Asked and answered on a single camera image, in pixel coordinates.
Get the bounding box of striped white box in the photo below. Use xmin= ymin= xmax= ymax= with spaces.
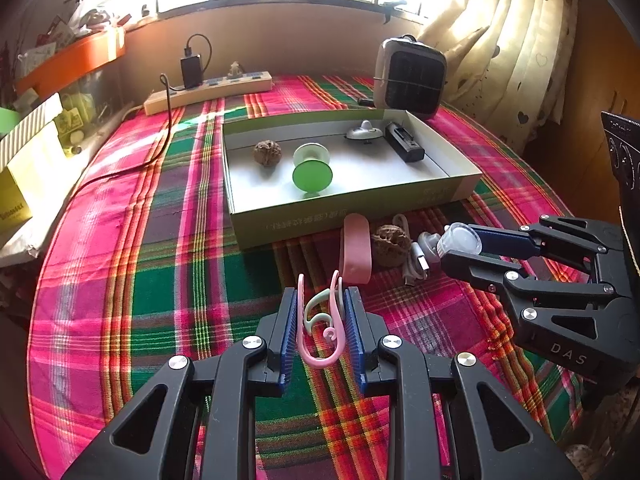
xmin=0 ymin=92 xmax=63 ymax=161

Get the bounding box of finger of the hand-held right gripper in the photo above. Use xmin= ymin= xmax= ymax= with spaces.
xmin=470 ymin=215 xmax=626 ymax=281
xmin=440 ymin=252 xmax=626 ymax=331

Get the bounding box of black charger cable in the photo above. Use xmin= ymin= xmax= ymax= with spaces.
xmin=185 ymin=34 xmax=213 ymax=79

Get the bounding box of white USB cable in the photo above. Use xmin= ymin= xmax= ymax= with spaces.
xmin=392 ymin=214 xmax=433 ymax=288

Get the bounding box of black power cord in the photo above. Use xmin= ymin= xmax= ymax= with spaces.
xmin=80 ymin=74 xmax=174 ymax=183

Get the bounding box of cream heart print curtain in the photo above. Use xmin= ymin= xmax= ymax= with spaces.
xmin=425 ymin=0 xmax=581 ymax=131

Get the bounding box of green white spool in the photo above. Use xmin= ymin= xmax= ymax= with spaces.
xmin=291 ymin=142 xmax=336 ymax=197

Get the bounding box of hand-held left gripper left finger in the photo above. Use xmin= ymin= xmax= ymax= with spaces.
xmin=60 ymin=287 xmax=301 ymax=480

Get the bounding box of orange tray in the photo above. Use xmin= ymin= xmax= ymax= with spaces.
xmin=15 ymin=30 xmax=126 ymax=96

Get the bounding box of white grey desk heater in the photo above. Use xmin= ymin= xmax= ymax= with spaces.
xmin=372 ymin=35 xmax=447 ymax=121

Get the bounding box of beige power strip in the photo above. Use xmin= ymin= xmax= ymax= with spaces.
xmin=144 ymin=71 xmax=273 ymax=115

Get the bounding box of black rectangular device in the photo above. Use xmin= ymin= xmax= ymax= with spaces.
xmin=384 ymin=121 xmax=426 ymax=163

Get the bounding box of brown walnut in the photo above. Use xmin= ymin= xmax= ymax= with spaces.
xmin=252 ymin=141 xmax=282 ymax=165
xmin=371 ymin=225 xmax=412 ymax=267

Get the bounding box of yellow green box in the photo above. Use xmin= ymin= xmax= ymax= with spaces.
xmin=0 ymin=125 xmax=66 ymax=246

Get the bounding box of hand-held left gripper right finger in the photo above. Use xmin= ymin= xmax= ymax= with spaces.
xmin=342 ymin=286 xmax=583 ymax=480

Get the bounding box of green cardboard box tray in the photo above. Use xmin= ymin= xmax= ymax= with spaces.
xmin=221 ymin=108 xmax=483 ymax=251

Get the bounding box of white plastic sheet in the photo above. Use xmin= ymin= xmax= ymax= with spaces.
xmin=0 ymin=200 xmax=76 ymax=261

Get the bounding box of pile of assorted packets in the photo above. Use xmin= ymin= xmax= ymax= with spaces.
xmin=20 ymin=0 xmax=131 ymax=48

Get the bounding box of small clear white jar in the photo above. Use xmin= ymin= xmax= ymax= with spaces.
xmin=436 ymin=224 xmax=483 ymax=260

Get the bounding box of yellow green packet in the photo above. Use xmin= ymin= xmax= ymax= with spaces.
xmin=52 ymin=95 xmax=98 ymax=143

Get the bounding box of black charger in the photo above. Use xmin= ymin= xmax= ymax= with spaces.
xmin=180 ymin=55 xmax=205 ymax=90

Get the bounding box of pink oval case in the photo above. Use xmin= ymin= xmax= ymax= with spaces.
xmin=338 ymin=212 xmax=373 ymax=284

